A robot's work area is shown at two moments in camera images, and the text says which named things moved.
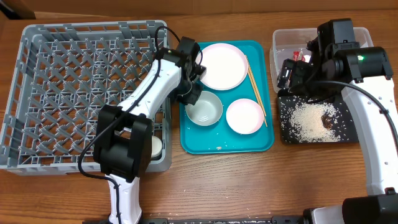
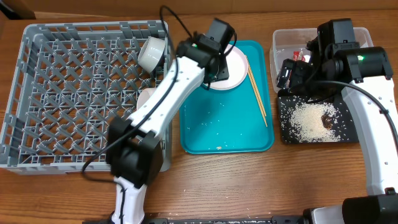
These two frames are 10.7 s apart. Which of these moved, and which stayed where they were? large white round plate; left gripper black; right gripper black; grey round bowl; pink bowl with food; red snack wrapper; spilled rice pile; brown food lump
Moved: grey round bowl; pink bowl with food; left gripper black
Stayed: red snack wrapper; brown food lump; right gripper black; large white round plate; spilled rice pile
